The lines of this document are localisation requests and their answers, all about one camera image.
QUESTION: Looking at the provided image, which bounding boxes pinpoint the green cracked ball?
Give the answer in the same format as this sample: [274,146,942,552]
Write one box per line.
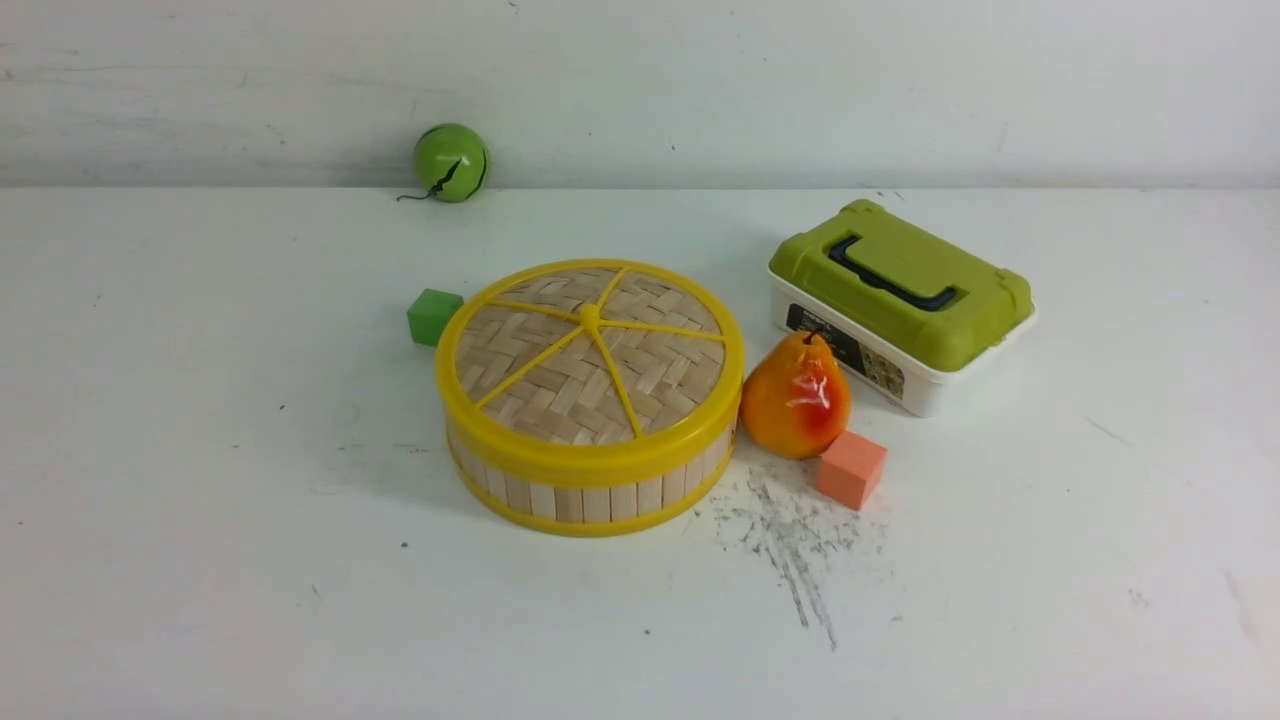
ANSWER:
[396,123,492,202]

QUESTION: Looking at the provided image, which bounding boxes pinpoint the salmon pink foam cube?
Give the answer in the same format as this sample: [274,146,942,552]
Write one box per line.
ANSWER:
[814,430,888,512]

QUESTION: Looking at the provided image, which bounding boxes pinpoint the orange yellow toy pear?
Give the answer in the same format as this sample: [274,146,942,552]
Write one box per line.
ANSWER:
[740,331,852,459]

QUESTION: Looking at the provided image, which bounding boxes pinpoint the green foam cube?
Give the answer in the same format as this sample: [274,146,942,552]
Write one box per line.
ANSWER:
[406,288,465,347]

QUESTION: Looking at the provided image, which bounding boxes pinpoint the green lidded white storage box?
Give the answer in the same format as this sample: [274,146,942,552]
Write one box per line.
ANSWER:
[768,199,1037,418]

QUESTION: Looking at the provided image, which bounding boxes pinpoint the yellow bamboo steamer basket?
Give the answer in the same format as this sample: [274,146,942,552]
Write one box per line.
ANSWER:
[445,423,737,538]

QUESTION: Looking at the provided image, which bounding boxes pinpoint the yellow woven steamer lid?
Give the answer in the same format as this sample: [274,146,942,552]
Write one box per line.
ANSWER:
[436,258,745,489]

